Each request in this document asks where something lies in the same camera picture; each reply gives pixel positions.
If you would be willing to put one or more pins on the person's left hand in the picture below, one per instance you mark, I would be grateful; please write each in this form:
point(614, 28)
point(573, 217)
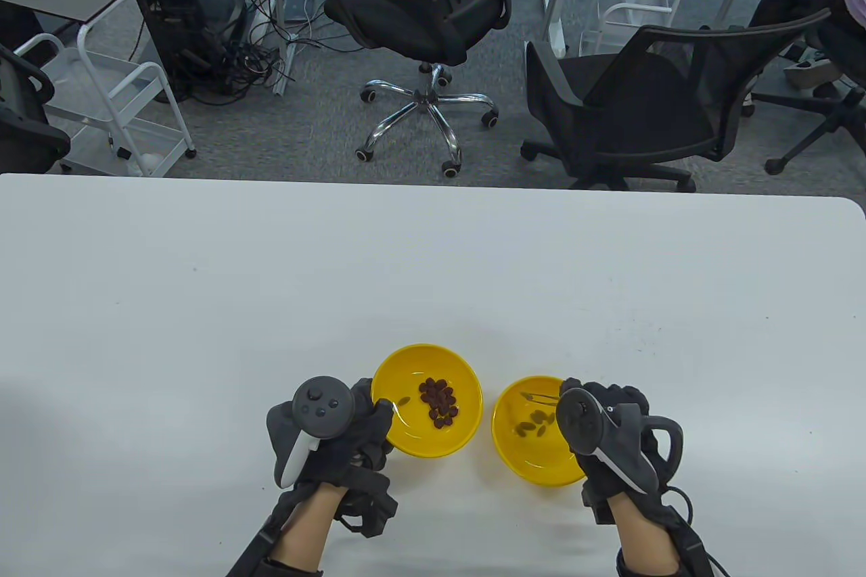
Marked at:
point(358, 433)

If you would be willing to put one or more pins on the person's right hand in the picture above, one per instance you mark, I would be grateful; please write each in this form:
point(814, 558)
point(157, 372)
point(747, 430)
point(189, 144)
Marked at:
point(609, 393)

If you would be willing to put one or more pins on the grey hand controller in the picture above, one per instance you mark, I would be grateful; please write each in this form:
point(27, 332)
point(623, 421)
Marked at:
point(578, 421)
point(321, 401)

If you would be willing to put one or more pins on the thin metal tweezers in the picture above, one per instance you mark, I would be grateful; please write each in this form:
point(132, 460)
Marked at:
point(541, 396)

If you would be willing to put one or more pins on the pile of dark brown raisins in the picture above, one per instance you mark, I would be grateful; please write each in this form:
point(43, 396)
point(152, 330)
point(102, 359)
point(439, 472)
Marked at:
point(438, 398)

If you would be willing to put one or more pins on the yellow plastic bowl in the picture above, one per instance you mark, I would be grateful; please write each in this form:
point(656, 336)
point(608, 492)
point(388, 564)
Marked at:
point(419, 364)
point(531, 462)

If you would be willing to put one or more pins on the person's left forearm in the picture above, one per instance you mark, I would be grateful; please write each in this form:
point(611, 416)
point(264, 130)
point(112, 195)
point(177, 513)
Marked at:
point(308, 528)

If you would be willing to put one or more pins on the person's right forearm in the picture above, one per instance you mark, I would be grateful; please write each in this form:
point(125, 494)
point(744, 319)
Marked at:
point(643, 536)

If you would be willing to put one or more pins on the black mesh office chair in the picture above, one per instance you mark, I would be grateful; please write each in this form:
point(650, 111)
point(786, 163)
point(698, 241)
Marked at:
point(629, 103)

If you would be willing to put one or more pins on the white utility cart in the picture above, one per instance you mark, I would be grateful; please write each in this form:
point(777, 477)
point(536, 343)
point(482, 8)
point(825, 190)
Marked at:
point(636, 7)
point(88, 83)

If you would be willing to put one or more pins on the black office chair chrome base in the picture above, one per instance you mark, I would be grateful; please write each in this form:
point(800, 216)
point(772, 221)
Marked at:
point(419, 15)

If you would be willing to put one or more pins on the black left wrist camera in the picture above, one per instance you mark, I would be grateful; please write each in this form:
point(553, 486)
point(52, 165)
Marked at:
point(372, 508)

